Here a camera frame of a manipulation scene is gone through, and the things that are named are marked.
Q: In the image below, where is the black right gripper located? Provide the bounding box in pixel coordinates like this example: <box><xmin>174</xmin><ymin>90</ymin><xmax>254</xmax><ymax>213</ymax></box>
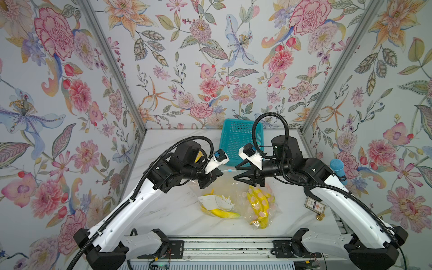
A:
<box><xmin>235</xmin><ymin>160</ymin><xmax>294</xmax><ymax>189</ymax></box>

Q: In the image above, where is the yellow banana bunch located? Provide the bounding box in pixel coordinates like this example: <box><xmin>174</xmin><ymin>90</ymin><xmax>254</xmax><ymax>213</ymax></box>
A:
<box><xmin>198</xmin><ymin>190</ymin><xmax>241</xmax><ymax>219</ymax></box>

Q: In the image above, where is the clear zip-top bag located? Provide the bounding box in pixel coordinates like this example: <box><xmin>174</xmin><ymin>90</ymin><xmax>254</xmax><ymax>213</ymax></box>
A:
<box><xmin>190</xmin><ymin>168</ymin><xmax>247</xmax><ymax>219</ymax></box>

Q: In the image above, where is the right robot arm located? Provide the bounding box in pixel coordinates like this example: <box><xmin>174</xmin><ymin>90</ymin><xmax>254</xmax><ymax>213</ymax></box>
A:
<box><xmin>234</xmin><ymin>112</ymin><xmax>408</xmax><ymax>270</ymax></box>

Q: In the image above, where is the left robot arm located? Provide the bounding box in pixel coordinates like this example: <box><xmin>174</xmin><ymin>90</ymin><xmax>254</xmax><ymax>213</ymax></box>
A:
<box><xmin>68</xmin><ymin>136</ymin><xmax>229</xmax><ymax>270</ymax></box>

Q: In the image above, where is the pink dotted zip bag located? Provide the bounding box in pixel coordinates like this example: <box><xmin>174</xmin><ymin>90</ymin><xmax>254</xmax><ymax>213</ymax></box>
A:
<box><xmin>236</xmin><ymin>184</ymin><xmax>279</xmax><ymax>230</ymax></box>

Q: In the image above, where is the banana bunch in dotted bag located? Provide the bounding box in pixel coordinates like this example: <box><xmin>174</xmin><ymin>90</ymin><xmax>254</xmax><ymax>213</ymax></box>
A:
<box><xmin>246</xmin><ymin>186</ymin><xmax>277</xmax><ymax>229</ymax></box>

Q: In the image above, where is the teal plastic basket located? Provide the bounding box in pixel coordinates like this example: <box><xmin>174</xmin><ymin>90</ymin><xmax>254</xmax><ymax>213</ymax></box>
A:
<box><xmin>219</xmin><ymin>119</ymin><xmax>254</xmax><ymax>167</ymax></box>

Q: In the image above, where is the small printed card box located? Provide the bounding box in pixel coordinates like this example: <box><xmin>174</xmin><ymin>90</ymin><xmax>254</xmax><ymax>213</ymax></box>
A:
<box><xmin>304</xmin><ymin>197</ymin><xmax>326</xmax><ymax>221</ymax></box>

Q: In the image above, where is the blue microphone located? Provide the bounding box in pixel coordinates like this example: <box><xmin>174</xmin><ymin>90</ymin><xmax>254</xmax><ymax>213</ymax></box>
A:
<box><xmin>330</xmin><ymin>159</ymin><xmax>348</xmax><ymax>186</ymax></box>

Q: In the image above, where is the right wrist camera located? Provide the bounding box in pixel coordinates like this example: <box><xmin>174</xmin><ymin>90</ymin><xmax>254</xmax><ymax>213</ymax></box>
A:
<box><xmin>238</xmin><ymin>143</ymin><xmax>263</xmax><ymax>170</ymax></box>

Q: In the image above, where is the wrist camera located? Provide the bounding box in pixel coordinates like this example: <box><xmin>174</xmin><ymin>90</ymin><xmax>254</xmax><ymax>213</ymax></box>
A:
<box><xmin>238</xmin><ymin>143</ymin><xmax>263</xmax><ymax>170</ymax></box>
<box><xmin>205</xmin><ymin>149</ymin><xmax>230</xmax><ymax>174</ymax></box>

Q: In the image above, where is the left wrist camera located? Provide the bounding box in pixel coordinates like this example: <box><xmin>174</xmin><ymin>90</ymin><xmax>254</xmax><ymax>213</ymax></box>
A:
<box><xmin>205</xmin><ymin>149</ymin><xmax>230</xmax><ymax>174</ymax></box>

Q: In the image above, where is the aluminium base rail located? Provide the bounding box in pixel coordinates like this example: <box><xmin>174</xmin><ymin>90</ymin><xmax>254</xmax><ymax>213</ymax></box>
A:
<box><xmin>117</xmin><ymin>236</ymin><xmax>372</xmax><ymax>270</ymax></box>

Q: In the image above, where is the aluminium corner post left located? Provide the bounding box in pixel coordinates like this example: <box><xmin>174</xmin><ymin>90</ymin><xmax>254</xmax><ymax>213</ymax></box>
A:
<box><xmin>77</xmin><ymin>0</ymin><xmax>147</xmax><ymax>134</ymax></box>

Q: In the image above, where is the aluminium corner post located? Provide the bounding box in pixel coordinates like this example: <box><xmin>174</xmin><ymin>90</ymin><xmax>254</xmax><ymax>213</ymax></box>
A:
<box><xmin>77</xmin><ymin>0</ymin><xmax>147</xmax><ymax>134</ymax></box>
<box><xmin>300</xmin><ymin>0</ymin><xmax>381</xmax><ymax>135</ymax></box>

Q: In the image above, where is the aluminium corner post right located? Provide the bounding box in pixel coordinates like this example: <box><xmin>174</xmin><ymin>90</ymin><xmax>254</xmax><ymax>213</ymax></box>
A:
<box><xmin>300</xmin><ymin>0</ymin><xmax>381</xmax><ymax>135</ymax></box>

